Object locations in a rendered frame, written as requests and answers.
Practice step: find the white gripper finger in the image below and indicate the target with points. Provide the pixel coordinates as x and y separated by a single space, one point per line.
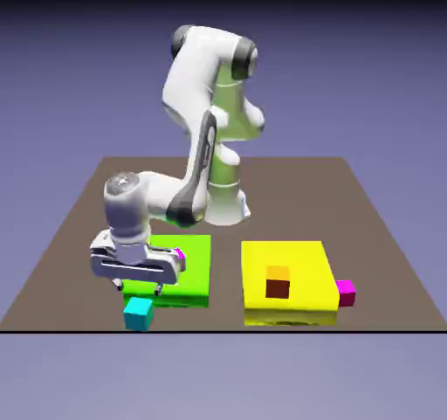
158 289
118 283

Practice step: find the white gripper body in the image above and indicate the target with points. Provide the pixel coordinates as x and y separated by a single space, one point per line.
139 269

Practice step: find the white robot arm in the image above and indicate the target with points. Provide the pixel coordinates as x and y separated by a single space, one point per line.
195 77

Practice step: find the small cyan cube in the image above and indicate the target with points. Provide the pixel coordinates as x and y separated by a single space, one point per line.
138 313

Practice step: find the small magenta cube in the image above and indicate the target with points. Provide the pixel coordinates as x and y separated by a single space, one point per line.
346 292
180 253

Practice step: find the small orange cube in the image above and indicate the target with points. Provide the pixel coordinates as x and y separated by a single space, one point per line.
277 282

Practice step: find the large green box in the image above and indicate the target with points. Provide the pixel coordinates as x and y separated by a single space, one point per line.
195 269

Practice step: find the large yellow box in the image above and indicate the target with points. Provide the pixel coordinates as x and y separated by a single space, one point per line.
300 269

